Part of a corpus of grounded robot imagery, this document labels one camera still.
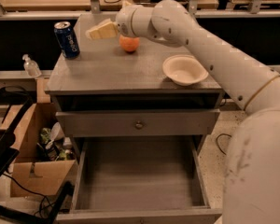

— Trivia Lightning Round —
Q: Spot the orange fruit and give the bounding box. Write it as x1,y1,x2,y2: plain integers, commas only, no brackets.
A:
119,35,140,52

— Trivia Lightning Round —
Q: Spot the blue pepsi can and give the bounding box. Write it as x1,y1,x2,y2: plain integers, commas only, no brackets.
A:
54,21,80,59

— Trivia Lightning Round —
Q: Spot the open grey middle drawer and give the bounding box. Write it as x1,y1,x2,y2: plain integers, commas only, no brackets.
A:
57,136,222,224

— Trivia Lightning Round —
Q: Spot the grey wooden drawer cabinet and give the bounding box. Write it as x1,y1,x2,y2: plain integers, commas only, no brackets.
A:
46,13,224,148

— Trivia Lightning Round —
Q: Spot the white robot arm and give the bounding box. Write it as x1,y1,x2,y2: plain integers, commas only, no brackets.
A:
86,0,280,224

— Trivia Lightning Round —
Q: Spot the closed grey top drawer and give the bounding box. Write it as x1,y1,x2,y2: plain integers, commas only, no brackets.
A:
56,109,219,137

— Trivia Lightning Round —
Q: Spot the black chair frame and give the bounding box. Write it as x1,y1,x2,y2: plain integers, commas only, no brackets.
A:
0,86,74,224

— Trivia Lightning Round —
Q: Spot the clear sanitizer pump bottle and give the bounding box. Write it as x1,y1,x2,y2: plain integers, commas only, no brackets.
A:
22,54,42,77

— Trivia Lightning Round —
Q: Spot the black floor cable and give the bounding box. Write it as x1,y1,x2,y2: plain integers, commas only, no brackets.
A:
215,133,233,156

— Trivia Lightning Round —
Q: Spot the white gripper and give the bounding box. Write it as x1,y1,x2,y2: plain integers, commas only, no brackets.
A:
85,0,134,40

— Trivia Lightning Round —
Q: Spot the open cardboard box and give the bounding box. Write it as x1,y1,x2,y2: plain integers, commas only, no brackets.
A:
9,77,79,199

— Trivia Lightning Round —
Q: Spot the white paper bowl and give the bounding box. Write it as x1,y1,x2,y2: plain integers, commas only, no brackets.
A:
162,55,208,86

